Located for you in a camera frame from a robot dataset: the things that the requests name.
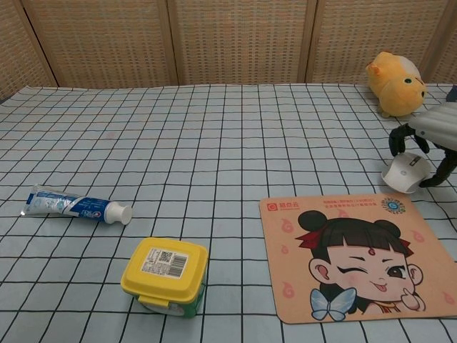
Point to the rattan folding screen panel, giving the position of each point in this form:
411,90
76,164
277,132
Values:
448,43
375,28
103,43
18,50
242,39

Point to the blue white toothpaste tube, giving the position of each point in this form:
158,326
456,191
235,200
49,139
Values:
68,206

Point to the yellow plush toy animal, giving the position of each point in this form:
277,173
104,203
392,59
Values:
396,93

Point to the cartoon girl mouse pad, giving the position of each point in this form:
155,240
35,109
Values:
342,228

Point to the yellow lidded green container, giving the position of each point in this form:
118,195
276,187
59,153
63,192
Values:
164,271

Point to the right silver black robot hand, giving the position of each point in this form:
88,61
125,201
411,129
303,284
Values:
437,125

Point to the dark blue box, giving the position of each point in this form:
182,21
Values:
453,95

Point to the light blue checkered tablecloth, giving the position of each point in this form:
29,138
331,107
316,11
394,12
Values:
200,150

